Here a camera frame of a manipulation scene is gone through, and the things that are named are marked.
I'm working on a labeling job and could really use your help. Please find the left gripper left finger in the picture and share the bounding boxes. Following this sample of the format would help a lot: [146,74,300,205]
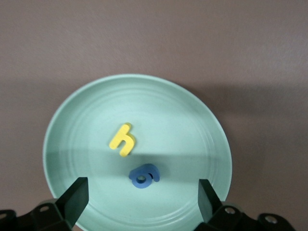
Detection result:
[0,177,90,231]

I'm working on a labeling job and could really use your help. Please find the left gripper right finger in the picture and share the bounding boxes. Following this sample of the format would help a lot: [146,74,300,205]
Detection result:
[197,179,298,231]

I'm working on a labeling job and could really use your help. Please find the blue lowercase foam letter q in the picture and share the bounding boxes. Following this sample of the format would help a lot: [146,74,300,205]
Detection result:
[128,163,161,190]

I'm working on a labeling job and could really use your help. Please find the yellow lowercase foam letter h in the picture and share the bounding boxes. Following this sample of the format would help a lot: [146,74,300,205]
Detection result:
[108,122,136,158]

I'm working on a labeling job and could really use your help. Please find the green plate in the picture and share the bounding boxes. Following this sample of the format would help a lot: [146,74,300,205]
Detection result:
[42,73,234,231]

